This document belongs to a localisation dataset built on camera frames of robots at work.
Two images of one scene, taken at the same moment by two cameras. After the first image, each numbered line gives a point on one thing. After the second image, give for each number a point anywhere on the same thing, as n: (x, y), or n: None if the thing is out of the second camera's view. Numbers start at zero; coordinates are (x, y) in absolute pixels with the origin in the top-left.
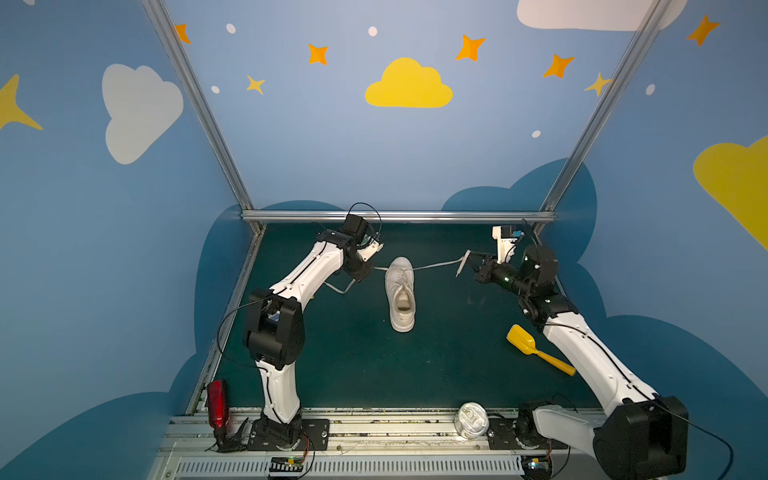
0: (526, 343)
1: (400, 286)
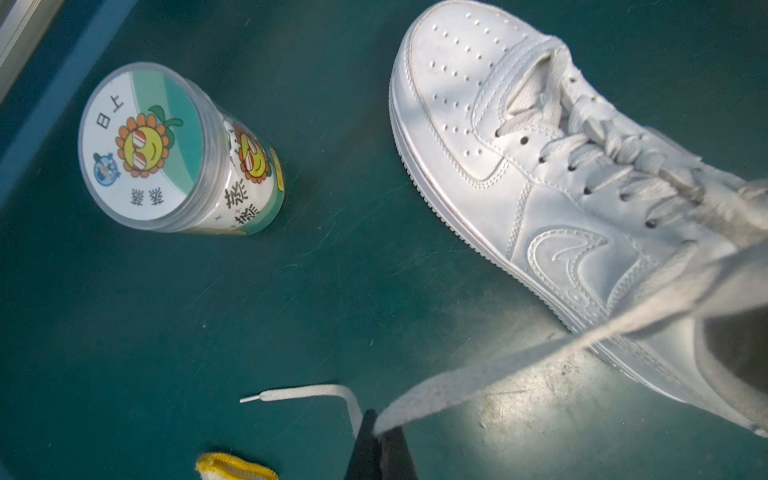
0: None
1: (598, 216)
